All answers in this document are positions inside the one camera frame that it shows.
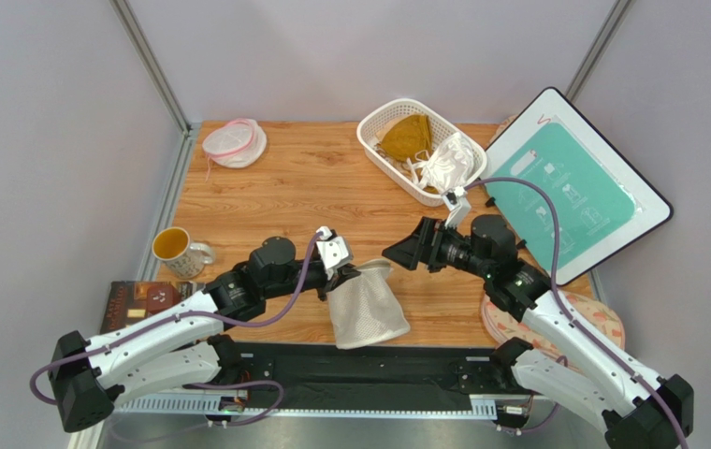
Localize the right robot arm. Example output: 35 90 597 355
383 215 694 448

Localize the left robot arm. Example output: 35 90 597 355
30 226 360 433

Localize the white bra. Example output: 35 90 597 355
405 132 475 193

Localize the mustard yellow bra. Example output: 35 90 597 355
379 113 433 161

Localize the white pink-trimmed mesh laundry bag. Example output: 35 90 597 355
201 118 268 180

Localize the white plastic basket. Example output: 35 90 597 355
356 98 488 207

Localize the patterned mug with tea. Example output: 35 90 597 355
152 226 216 280

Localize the white teal folding board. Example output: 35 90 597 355
481 87 673 285

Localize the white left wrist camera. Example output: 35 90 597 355
316 226 354 279

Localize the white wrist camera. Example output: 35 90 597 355
442 186 472 229
316 226 354 279

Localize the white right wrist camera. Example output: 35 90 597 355
442 186 472 229

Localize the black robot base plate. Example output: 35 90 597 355
212 342 530 410

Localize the white slotted cable duct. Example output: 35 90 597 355
115 389 498 420

